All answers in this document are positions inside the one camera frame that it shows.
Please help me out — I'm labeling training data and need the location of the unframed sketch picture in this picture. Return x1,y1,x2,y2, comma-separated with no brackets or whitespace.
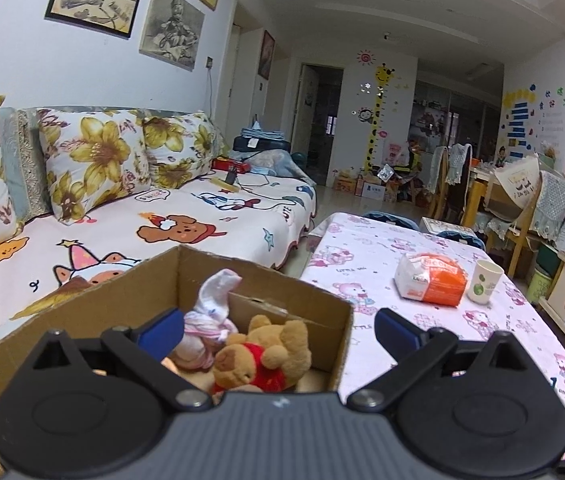
138,0,206,71

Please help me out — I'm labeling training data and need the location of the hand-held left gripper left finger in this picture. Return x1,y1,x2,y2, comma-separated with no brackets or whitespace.
26,308,213,409

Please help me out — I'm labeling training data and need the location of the sofa with cartoon cover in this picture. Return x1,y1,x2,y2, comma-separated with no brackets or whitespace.
0,172,318,356

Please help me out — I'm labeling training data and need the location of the red box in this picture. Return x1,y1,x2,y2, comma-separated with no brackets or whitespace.
211,156,252,173

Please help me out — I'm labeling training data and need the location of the cardboard box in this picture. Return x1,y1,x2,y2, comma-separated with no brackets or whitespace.
0,245,354,476

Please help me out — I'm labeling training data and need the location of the blue chair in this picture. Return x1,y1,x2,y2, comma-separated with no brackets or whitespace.
363,210,421,232

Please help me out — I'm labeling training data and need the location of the wooden chair with cloth cover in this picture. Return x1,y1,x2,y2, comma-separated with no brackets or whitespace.
483,155,565,281

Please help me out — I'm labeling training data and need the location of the white and pink cloth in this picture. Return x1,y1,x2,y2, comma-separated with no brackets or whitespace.
167,268,243,371

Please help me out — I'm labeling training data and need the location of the grey lace cushion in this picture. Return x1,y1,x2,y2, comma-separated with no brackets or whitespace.
0,107,53,221

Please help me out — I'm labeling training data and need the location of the white paper cup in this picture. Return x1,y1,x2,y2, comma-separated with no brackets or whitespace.
466,259,505,306

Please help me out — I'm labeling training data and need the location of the brown teddy bear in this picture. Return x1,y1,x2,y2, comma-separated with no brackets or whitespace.
210,314,312,395

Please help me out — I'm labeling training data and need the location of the green bucket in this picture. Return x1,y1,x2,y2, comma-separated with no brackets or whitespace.
527,267,553,306

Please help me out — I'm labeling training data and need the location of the orange and white packet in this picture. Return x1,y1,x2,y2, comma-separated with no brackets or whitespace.
394,252,468,308

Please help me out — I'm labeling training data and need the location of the giraffe height chart sticker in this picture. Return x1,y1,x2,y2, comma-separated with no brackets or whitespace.
363,62,396,173

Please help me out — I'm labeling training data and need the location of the blue striped wall poster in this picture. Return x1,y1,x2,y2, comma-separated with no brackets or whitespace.
503,87,565,153

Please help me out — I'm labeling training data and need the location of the black bag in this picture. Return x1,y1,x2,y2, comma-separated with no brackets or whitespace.
232,134,292,157

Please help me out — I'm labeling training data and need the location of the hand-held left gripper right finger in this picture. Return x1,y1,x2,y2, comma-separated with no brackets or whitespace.
345,307,556,411

